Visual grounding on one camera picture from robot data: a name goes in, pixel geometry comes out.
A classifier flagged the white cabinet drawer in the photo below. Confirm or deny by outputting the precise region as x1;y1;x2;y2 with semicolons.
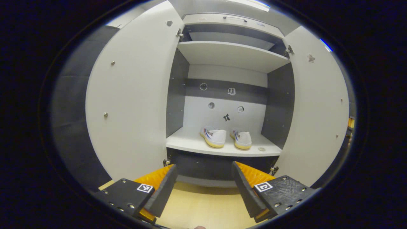
183;13;285;38

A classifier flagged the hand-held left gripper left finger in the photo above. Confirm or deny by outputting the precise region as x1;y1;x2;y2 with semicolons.
95;164;178;223

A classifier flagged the black backdrop cloth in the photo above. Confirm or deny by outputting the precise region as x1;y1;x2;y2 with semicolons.
51;25;121;191

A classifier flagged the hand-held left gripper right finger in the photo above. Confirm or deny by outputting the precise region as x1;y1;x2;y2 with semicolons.
231;161;315;223

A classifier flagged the white canvas shoe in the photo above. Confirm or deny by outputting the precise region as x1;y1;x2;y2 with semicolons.
200;127;227;148
230;129;252;150

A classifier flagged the white shoe cabinet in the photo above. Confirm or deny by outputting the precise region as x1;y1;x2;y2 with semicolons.
165;13;296;188

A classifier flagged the white shoe cabinet door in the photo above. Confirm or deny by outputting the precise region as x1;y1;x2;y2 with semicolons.
85;0;185;182
273;25;350;188

